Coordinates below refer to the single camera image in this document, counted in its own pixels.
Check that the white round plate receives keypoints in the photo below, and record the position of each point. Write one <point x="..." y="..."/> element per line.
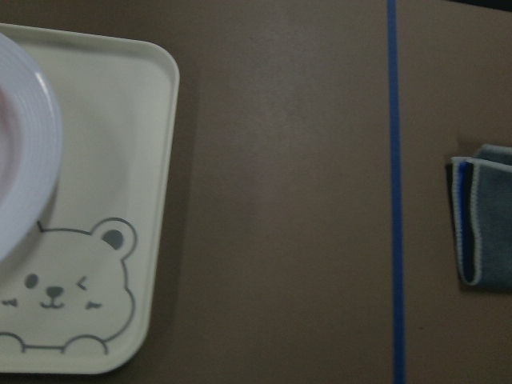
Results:
<point x="31" y="143"/>

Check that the white bear tray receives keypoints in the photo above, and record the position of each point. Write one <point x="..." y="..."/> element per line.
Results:
<point x="76" y="296"/>

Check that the grey folded cloth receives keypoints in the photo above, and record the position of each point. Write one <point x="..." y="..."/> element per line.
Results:
<point x="480" y="191"/>

